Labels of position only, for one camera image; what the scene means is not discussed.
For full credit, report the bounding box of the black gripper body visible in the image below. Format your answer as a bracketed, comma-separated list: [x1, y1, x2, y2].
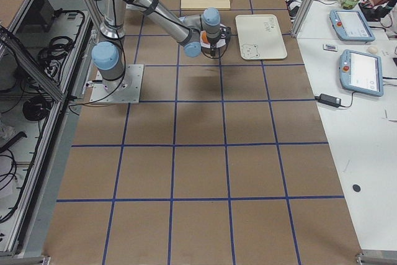
[207, 37, 220, 50]

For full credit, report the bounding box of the white round plate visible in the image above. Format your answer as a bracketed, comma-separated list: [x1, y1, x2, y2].
[200, 24, 231, 49]

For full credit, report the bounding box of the orange fruit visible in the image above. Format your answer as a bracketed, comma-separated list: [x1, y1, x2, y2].
[200, 30, 209, 44]

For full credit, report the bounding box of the cream tray with bear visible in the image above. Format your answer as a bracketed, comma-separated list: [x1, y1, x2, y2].
[235, 14, 287, 60]

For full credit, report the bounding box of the small white card box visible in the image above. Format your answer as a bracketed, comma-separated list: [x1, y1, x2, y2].
[323, 43, 338, 52]

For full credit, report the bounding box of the black power adapter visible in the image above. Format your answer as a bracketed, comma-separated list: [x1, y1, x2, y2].
[314, 94, 341, 108]

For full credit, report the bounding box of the upper blue teach pendant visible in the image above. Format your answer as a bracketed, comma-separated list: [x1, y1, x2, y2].
[329, 9, 375, 42]

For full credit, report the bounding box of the blue teach pendant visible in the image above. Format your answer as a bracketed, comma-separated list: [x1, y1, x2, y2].
[339, 50, 384, 97]
[329, 9, 375, 42]

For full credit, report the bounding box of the lower blue teach pendant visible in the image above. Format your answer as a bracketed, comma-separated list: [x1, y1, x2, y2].
[339, 50, 384, 97]

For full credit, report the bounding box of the small cream ball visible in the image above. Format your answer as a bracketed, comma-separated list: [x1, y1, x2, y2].
[367, 46, 378, 55]

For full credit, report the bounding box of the coiled black cable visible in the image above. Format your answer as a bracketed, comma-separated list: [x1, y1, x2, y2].
[22, 94, 50, 122]

